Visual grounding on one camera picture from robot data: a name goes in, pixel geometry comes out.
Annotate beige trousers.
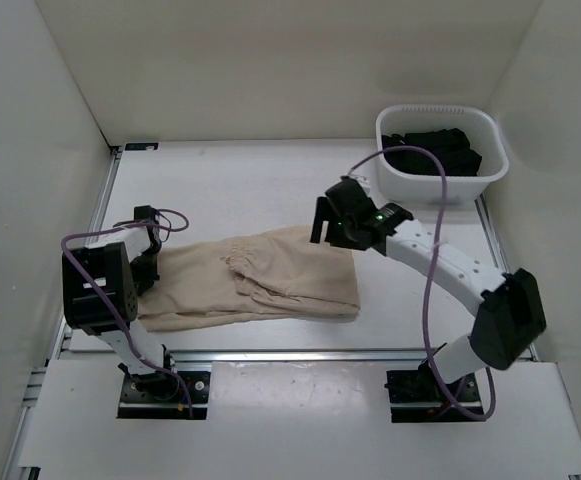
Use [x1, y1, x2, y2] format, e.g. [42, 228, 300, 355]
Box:
[139, 226, 361, 332]

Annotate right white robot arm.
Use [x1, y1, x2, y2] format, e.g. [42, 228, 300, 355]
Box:
[310, 196, 547, 400]

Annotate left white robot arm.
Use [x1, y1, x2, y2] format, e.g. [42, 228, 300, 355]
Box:
[61, 219, 185, 401]

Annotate black trousers in basket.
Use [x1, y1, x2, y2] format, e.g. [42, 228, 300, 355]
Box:
[380, 128, 484, 179]

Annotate white plastic basket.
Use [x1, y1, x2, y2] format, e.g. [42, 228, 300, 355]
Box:
[374, 103, 510, 206]

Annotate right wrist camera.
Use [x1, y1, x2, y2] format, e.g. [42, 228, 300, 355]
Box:
[325, 176, 375, 216]

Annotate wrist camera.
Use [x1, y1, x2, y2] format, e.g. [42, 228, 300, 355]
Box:
[325, 176, 375, 216]
[133, 205, 160, 224]

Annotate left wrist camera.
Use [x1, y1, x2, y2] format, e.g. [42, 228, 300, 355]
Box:
[133, 205, 160, 224]

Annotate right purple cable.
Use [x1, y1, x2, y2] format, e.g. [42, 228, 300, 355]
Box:
[347, 147, 499, 420]

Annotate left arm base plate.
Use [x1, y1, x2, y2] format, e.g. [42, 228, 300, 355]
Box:
[117, 366, 211, 420]

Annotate aluminium frame rail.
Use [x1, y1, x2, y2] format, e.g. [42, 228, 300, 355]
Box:
[173, 349, 426, 363]

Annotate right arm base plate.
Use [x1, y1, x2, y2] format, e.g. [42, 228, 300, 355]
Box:
[384, 370, 484, 423]

